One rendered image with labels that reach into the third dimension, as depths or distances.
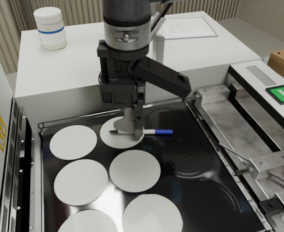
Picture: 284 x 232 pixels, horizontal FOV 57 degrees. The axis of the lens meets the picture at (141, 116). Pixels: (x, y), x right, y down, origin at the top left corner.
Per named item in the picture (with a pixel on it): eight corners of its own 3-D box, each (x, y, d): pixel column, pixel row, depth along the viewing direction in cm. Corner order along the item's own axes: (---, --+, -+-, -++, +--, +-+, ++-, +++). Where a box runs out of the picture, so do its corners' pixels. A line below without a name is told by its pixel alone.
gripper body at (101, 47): (106, 87, 55) (101, 32, 47) (147, 88, 55) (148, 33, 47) (102, 112, 49) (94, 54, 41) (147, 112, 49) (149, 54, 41)
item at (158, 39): (141, 73, 64) (142, 20, 55) (137, 65, 67) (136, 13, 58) (165, 69, 66) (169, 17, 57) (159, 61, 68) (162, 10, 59)
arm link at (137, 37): (150, 8, 44) (151, 29, 38) (150, 34, 47) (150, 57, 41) (106, 8, 44) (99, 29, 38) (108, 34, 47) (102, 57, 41)
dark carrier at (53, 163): (46, 300, 36) (45, 299, 35) (43, 128, 60) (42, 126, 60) (263, 230, 43) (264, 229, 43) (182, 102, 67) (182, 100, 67)
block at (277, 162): (255, 180, 52) (259, 171, 50) (245, 166, 54) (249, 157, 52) (289, 171, 53) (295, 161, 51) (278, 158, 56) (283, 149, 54)
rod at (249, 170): (233, 179, 51) (235, 175, 50) (229, 173, 52) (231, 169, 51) (254, 173, 52) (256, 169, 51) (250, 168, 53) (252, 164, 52)
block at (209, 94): (200, 104, 69) (202, 95, 67) (195, 96, 71) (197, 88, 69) (228, 99, 71) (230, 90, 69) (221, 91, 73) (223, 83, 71)
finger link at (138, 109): (134, 119, 54) (134, 81, 50) (142, 120, 54) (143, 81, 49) (133, 133, 50) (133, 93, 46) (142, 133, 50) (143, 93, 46)
